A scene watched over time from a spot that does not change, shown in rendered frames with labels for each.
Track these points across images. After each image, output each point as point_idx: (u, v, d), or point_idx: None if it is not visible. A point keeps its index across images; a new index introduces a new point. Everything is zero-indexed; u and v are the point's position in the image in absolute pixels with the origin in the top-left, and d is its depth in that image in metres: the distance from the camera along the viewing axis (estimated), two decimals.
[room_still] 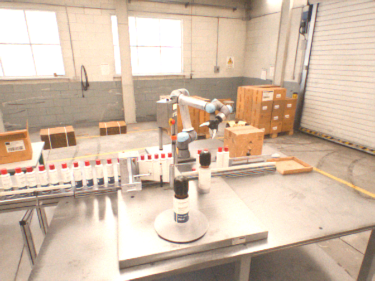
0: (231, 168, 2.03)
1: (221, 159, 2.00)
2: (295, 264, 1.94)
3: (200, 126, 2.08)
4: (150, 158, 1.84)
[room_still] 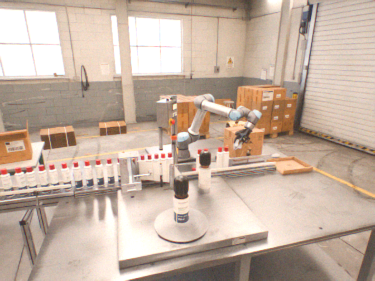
0: (231, 168, 2.03)
1: (221, 159, 2.00)
2: (295, 264, 1.94)
3: (234, 149, 2.04)
4: (150, 158, 1.84)
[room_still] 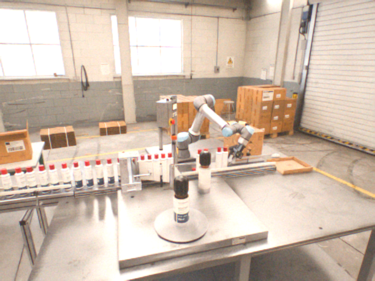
0: (231, 168, 2.03)
1: (220, 159, 2.00)
2: (295, 264, 1.94)
3: (228, 164, 2.06)
4: (150, 158, 1.84)
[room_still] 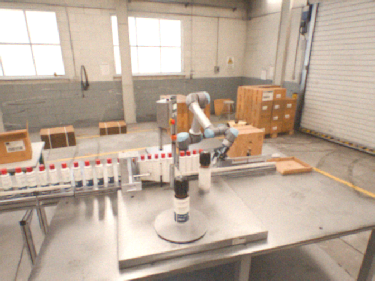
0: (231, 168, 2.03)
1: (195, 161, 1.94)
2: (295, 264, 1.94)
3: (212, 166, 2.03)
4: (150, 158, 1.84)
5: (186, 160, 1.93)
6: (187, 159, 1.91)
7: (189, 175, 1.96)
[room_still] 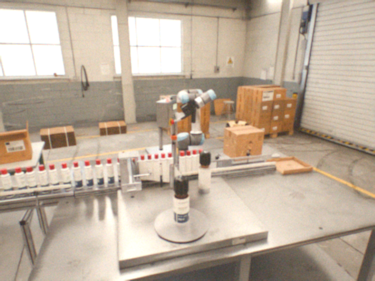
0: (231, 168, 2.03)
1: (195, 161, 1.94)
2: (295, 264, 1.94)
3: (174, 121, 1.81)
4: (150, 158, 1.84)
5: (186, 160, 1.93)
6: (187, 159, 1.91)
7: (189, 175, 1.96)
